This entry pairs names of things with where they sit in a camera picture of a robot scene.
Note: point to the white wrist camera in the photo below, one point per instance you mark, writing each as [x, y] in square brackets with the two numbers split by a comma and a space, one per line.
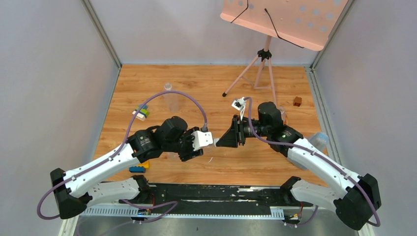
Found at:
[240, 104]
[201, 140]

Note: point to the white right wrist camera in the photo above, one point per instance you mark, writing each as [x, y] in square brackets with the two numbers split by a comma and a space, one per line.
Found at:
[240, 104]

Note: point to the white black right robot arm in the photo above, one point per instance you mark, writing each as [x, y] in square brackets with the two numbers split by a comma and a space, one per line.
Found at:
[322, 166]

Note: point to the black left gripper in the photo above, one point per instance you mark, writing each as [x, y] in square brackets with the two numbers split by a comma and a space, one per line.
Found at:
[188, 147]

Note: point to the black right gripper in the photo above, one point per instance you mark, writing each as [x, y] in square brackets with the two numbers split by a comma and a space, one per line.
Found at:
[234, 134]

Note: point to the clear bottle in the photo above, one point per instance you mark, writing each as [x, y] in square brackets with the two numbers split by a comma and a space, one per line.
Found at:
[206, 150]
[171, 99]

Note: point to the pink music stand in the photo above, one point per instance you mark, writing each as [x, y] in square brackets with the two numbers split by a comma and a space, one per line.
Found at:
[304, 23]

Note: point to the yellow triangular toy block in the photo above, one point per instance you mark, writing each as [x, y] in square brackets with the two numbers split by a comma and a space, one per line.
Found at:
[140, 168]

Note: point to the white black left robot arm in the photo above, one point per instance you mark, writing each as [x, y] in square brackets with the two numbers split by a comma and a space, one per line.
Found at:
[76, 190]

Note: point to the small brown cube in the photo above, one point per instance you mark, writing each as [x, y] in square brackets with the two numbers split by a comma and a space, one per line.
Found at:
[297, 101]

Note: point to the orange label plastic bottle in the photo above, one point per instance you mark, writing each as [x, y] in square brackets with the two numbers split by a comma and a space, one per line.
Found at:
[284, 116]

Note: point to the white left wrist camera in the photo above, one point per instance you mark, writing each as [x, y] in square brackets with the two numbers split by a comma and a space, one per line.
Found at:
[201, 140]

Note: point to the stacked toy building blocks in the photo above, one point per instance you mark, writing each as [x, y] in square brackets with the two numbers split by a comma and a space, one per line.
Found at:
[143, 113]

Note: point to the black metal base rail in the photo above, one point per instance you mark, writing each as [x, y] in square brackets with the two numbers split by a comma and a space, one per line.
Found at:
[209, 201]

